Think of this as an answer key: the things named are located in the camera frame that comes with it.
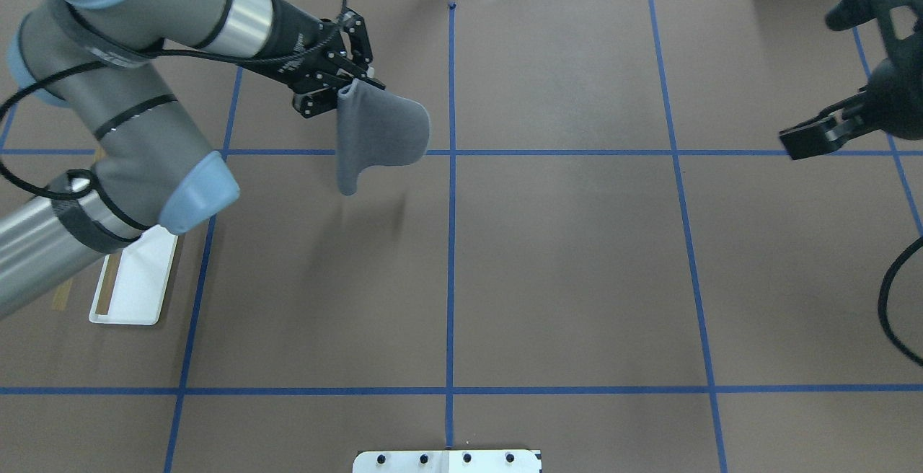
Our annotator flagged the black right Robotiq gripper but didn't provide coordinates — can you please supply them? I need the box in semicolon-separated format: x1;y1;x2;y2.
824;0;922;141

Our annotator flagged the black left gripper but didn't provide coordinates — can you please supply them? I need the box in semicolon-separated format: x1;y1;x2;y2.
267;0;387;118

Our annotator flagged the blue-grey microfibre towel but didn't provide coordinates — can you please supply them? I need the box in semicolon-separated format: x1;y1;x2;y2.
336;79;431;196

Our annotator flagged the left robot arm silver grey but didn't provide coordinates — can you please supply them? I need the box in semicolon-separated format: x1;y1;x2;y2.
2;0;380;316

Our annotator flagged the white towel rack with wooden bars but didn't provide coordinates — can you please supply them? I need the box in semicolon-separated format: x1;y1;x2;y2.
88;226;179;327

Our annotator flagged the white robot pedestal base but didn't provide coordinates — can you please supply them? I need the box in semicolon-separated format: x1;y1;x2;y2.
351;449;543;472

